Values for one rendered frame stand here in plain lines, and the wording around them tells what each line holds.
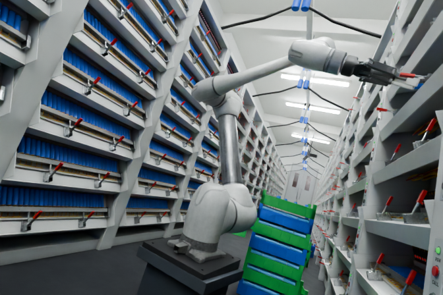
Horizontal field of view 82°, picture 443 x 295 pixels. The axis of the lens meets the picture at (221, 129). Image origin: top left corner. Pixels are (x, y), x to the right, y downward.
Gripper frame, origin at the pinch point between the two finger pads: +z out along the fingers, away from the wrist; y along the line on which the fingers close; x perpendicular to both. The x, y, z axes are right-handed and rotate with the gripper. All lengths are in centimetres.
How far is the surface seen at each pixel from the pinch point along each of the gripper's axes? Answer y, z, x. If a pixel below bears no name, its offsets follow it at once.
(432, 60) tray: 2.9, 5.4, -12.2
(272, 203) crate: 59, -29, 58
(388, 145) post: 29.3, 7.3, 13.4
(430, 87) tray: -19.4, 3.4, 11.1
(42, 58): -37, -108, 50
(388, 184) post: 29.3, 12.6, 28.8
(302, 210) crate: 62, -13, 54
